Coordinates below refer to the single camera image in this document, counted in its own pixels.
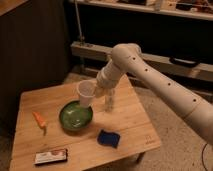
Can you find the metal shelf rack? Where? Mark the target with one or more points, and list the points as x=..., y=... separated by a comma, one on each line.
x=163, y=35

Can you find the flat snack package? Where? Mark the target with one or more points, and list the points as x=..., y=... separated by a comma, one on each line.
x=47, y=157

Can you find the white ceramic cup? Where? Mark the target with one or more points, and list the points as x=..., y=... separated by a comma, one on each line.
x=85, y=90

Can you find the blue sponge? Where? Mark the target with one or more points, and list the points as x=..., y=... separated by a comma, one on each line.
x=108, y=138

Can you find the orange carrot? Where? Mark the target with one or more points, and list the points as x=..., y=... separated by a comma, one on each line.
x=40, y=120

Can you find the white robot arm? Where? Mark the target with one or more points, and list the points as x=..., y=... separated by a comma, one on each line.
x=194, y=110

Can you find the wooden table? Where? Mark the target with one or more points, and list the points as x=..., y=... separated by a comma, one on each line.
x=128, y=118

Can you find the clear plastic bottle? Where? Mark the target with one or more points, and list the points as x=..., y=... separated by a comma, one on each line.
x=109, y=100

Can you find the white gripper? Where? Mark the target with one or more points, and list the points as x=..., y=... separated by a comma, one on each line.
x=107, y=78

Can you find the green ceramic bowl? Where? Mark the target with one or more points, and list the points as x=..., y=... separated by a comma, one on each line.
x=73, y=117

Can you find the black handle on shelf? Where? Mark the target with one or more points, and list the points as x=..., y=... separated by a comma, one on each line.
x=189, y=64

